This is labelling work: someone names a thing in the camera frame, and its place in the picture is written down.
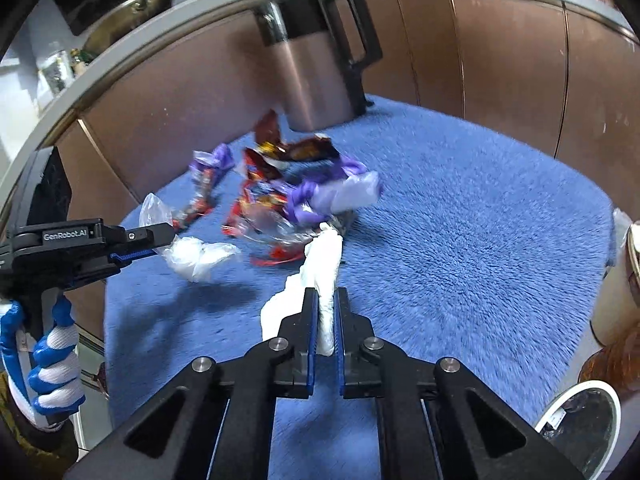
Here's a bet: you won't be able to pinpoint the white tissue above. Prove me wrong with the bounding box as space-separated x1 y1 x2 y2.
260 222 343 356

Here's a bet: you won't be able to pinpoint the white plastic wrapper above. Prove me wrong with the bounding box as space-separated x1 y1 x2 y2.
139 193 241 283

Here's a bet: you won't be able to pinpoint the red snack wrapper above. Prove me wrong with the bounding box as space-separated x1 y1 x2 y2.
221 110 340 266

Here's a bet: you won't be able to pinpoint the purple white wrapper pile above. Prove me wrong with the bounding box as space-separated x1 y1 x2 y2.
283 157 383 226

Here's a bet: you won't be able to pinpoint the purple candy wrapper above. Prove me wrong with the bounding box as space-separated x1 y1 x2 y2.
172 143 235 232

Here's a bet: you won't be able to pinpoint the brown kitchen cabinets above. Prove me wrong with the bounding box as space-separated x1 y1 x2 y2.
49 0 640 340

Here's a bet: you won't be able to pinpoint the left blue white gloved hand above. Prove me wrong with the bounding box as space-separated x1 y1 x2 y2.
1 296 86 432

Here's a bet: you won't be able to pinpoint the amber oil bottle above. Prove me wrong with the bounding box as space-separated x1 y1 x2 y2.
578 325 640 400

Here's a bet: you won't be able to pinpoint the beige wicker waste basket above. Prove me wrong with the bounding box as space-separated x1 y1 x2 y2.
590 222 639 346

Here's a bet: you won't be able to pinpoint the brass wok with handle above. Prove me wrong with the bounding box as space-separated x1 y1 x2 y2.
81 0 174 61

